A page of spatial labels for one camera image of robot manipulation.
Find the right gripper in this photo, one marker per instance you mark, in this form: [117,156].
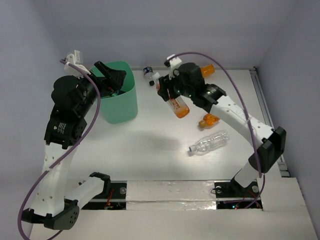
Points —
[163,83]

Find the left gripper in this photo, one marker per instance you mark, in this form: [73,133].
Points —
[100,80]

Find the amber ribbed orange bottle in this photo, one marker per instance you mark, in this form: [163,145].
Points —
[207,70]

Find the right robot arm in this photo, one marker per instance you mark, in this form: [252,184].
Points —
[268,143]

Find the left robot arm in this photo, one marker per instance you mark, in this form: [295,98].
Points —
[73,95]

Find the green Sprite bottle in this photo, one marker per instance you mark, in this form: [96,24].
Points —
[114,94]

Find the green plastic bin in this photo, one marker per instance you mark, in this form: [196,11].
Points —
[123,107]

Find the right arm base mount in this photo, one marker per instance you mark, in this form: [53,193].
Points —
[232,196]

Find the clear bottle orange label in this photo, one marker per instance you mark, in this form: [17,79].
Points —
[177,105]

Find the clear Pepsi bottle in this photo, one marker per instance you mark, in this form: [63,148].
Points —
[148,75]

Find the aluminium rail right edge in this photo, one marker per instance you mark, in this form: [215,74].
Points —
[283,169]

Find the small orange juice bottle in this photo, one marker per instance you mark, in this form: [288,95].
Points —
[208,120]

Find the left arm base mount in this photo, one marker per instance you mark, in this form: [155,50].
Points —
[112,197]

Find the clear empty water bottle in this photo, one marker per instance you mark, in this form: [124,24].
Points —
[210,143]

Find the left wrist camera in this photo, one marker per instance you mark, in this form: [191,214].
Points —
[75,58]

